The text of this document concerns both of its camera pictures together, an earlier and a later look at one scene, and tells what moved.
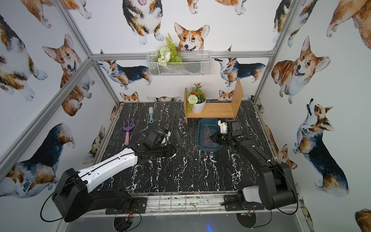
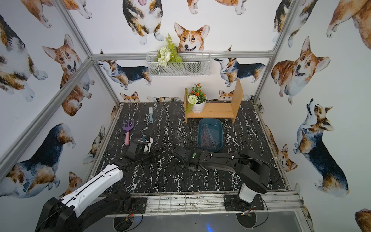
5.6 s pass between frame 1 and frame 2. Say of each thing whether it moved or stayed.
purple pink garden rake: stayed
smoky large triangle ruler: stayed
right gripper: moved
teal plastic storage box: stayed
